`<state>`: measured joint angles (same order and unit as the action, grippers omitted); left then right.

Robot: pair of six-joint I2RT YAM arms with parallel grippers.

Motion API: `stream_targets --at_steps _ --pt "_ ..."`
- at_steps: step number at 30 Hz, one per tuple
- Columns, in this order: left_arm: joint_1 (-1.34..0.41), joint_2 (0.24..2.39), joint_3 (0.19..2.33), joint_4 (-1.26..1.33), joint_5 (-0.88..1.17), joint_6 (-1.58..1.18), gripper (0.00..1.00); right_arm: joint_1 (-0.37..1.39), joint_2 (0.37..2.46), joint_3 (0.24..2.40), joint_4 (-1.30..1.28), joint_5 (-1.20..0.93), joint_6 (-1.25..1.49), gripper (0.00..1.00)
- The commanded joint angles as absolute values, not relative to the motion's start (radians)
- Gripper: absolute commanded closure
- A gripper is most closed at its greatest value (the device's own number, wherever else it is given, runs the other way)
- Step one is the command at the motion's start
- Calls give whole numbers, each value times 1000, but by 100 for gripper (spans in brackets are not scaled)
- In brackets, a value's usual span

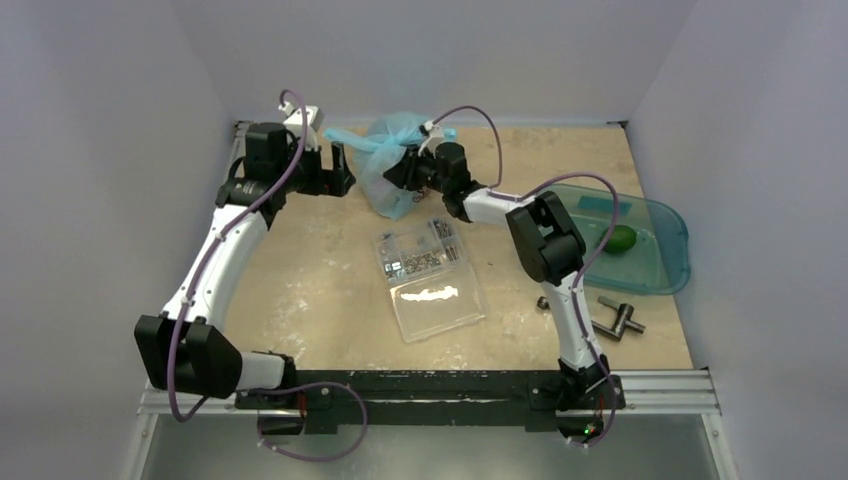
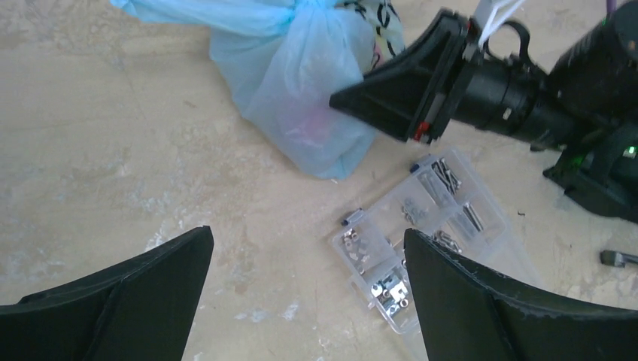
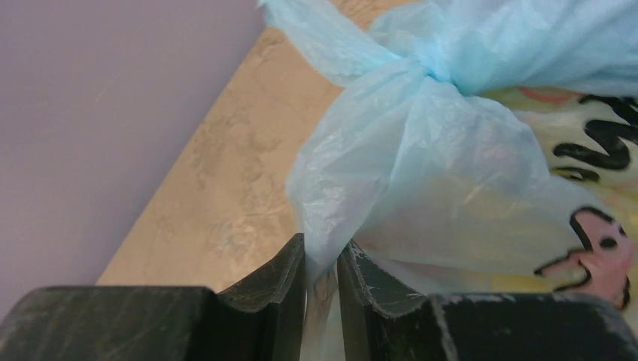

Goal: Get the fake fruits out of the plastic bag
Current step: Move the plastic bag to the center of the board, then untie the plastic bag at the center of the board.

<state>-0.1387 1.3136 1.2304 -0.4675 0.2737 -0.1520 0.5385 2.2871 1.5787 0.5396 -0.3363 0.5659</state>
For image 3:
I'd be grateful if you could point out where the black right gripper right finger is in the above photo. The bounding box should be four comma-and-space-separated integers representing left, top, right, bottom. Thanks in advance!
337, 243, 637, 360

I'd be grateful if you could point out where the light blue plastic bag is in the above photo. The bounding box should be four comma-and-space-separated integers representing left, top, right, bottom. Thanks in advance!
261, 1, 637, 360

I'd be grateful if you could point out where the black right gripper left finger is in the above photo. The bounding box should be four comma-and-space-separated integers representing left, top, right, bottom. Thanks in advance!
1, 234, 305, 360

